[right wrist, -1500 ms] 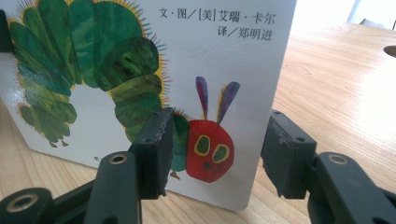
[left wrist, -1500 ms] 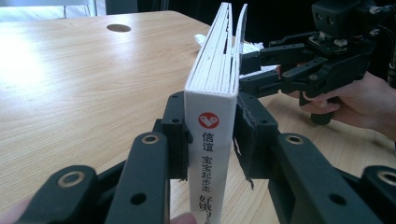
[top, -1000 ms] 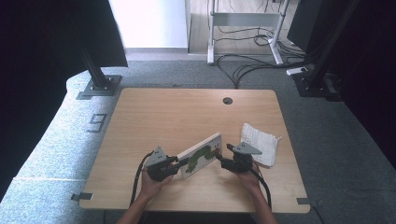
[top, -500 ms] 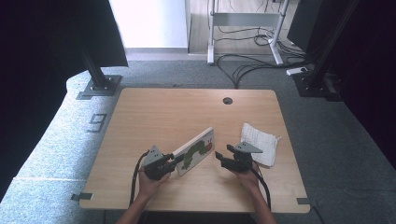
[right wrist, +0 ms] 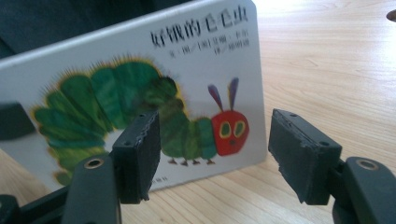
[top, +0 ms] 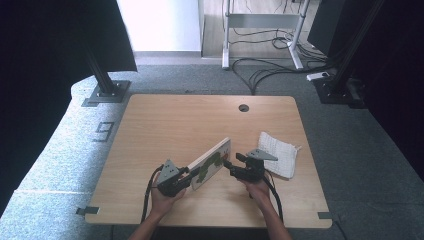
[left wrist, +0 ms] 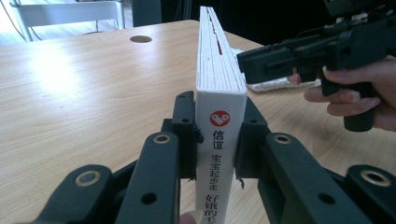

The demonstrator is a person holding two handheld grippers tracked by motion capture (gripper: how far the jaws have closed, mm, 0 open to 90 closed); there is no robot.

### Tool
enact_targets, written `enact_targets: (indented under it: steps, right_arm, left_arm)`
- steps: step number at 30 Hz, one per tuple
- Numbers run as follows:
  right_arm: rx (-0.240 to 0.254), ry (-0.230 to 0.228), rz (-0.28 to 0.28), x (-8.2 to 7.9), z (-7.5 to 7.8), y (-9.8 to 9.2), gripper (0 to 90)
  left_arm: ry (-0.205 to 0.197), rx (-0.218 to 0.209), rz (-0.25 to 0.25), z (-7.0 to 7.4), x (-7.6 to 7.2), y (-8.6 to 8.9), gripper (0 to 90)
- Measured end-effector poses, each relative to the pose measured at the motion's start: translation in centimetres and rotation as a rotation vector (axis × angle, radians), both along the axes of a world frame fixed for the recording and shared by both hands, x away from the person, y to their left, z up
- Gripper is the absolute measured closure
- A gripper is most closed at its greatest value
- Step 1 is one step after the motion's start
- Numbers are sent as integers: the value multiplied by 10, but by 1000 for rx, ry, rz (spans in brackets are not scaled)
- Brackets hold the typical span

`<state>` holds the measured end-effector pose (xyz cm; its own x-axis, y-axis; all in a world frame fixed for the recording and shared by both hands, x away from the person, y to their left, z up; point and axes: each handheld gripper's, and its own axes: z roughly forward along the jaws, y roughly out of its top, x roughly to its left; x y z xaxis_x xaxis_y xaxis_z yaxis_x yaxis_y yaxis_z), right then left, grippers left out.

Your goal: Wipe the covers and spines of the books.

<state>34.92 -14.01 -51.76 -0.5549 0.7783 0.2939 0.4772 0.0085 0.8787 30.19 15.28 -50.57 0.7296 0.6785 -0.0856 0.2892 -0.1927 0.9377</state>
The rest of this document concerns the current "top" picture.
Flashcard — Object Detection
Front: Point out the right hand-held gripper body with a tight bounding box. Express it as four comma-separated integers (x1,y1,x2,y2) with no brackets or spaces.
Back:
232,148,279,184

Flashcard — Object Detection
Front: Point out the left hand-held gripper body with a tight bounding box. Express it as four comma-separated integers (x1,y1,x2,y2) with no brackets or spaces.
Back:
155,158,192,198

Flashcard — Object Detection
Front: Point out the caterpillar picture board book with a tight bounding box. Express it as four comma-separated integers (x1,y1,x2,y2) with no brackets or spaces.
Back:
186,136,233,192

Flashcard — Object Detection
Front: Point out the person's left hand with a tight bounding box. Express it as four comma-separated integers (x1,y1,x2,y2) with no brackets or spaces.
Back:
149,184,188,218

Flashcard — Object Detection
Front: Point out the person's right hand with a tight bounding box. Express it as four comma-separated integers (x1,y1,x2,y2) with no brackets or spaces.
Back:
240,179,272,205

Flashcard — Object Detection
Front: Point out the white waffle cloth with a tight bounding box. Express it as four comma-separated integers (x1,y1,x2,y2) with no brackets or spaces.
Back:
256,131,302,180

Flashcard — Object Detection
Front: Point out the grey tape piece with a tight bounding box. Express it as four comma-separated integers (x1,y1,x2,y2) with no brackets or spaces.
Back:
75,206,101,216

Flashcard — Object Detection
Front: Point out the white power strip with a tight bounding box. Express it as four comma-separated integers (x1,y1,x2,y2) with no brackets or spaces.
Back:
306,71,331,82

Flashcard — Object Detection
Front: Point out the black metal stand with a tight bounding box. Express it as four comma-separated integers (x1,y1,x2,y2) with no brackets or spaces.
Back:
81,49,132,108
312,0,386,110

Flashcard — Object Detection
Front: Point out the white panel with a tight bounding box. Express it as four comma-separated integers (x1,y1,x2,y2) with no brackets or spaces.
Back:
115,0,205,53

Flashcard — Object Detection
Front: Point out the black curtain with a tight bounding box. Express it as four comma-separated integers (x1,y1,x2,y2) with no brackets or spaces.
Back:
0,0,138,218
306,0,424,181

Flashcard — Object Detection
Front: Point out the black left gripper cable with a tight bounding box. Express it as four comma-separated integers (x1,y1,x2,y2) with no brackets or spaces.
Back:
139,164,166,225

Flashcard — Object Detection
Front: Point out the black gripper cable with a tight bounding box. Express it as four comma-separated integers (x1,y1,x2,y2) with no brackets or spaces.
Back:
139,164,166,225
261,173,285,224

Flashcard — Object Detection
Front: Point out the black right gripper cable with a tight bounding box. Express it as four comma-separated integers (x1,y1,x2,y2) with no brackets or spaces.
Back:
261,173,285,224

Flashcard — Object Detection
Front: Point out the bundle of black floor cables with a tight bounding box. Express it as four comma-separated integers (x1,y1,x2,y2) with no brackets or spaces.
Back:
230,26,338,97

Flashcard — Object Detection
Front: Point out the white desk frame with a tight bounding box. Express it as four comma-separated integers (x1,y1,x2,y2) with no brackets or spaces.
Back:
221,0,313,71

